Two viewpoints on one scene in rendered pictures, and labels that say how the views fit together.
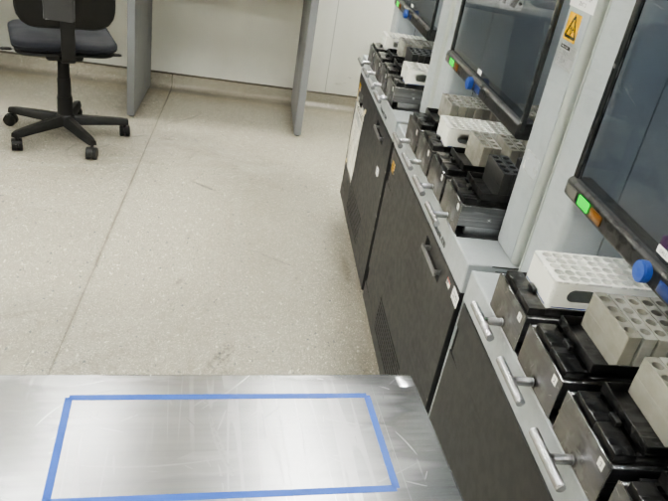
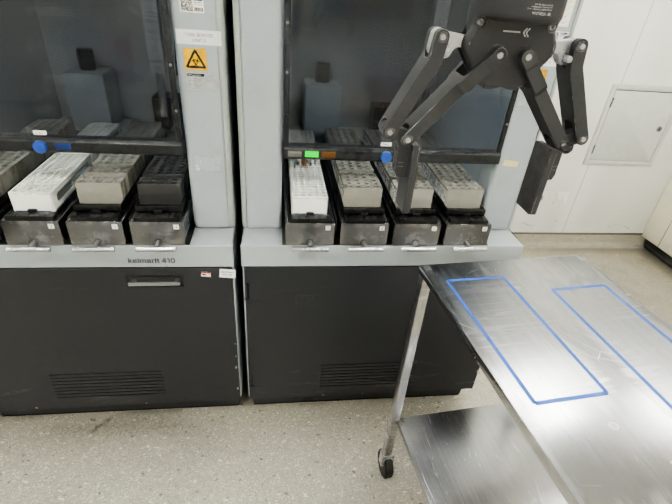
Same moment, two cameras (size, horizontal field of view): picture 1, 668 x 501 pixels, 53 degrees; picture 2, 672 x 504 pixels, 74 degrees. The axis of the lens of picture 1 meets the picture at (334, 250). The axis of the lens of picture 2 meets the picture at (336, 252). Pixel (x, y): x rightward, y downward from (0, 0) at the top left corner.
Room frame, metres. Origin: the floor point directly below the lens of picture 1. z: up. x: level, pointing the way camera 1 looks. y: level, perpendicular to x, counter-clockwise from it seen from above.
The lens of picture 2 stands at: (0.88, 0.75, 1.39)
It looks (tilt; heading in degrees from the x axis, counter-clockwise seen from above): 32 degrees down; 270
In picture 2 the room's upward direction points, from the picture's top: 5 degrees clockwise
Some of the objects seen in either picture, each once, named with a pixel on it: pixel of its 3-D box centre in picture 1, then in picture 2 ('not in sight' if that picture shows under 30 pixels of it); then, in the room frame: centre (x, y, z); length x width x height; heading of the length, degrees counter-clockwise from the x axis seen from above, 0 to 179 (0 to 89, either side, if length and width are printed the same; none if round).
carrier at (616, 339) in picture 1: (609, 330); (361, 196); (0.83, -0.41, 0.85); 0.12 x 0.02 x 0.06; 10
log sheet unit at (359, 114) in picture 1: (352, 136); not in sight; (2.69, 0.01, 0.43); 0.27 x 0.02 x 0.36; 10
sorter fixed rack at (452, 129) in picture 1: (496, 139); (56, 181); (1.69, -0.36, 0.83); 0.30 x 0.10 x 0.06; 100
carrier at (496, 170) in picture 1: (497, 176); (160, 192); (1.38, -0.32, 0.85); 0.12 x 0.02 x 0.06; 10
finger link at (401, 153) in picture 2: not in sight; (393, 149); (0.84, 0.34, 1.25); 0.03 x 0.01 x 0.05; 10
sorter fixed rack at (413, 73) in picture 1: (446, 80); not in sight; (2.24, -0.27, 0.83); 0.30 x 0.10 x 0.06; 100
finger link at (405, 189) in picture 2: not in sight; (407, 175); (0.82, 0.34, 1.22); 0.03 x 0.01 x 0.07; 100
